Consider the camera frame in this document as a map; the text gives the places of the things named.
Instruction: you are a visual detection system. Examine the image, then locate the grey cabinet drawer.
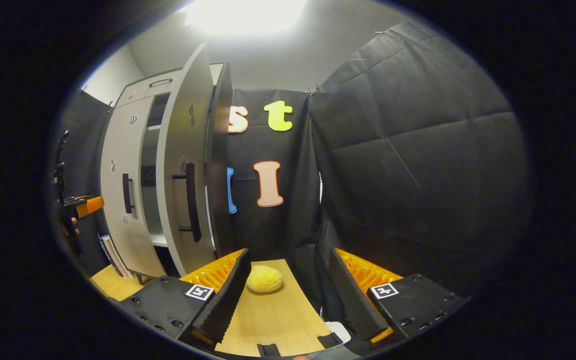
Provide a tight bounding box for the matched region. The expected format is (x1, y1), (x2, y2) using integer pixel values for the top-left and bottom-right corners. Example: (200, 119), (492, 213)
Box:
(115, 62), (225, 108)

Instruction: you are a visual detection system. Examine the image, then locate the yellow sponge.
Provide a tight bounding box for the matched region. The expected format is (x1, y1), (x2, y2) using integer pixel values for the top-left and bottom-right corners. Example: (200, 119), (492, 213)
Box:
(246, 265), (284, 294)

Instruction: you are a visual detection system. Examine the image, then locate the white book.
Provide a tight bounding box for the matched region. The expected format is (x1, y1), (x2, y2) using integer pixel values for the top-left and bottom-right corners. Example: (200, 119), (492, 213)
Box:
(103, 235), (134, 278)

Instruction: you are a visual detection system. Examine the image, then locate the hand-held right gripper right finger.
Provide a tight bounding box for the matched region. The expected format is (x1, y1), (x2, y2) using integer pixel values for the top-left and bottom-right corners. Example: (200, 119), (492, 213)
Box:
(328, 247), (470, 346)

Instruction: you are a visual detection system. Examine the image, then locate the grey double-door shoe cabinet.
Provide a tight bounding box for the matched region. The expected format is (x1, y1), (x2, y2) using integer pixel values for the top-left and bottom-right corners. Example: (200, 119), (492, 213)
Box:
(99, 62), (234, 281)

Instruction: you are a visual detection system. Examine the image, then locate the grey shoe cabinet door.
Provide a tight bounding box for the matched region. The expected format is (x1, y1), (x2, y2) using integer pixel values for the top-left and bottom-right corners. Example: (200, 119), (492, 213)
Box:
(155, 43), (217, 276)
(100, 96), (158, 278)

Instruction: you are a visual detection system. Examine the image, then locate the ceiling light panel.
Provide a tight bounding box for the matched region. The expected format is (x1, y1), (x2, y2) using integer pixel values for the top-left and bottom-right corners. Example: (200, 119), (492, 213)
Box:
(183, 0), (309, 36)

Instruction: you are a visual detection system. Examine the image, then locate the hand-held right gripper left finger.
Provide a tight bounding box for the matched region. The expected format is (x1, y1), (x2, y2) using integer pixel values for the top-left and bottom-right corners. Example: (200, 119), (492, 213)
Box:
(118, 248), (252, 348)

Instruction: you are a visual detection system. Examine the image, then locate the blue book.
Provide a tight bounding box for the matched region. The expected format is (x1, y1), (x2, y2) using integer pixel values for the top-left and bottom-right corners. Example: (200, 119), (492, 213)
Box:
(98, 234), (119, 271)

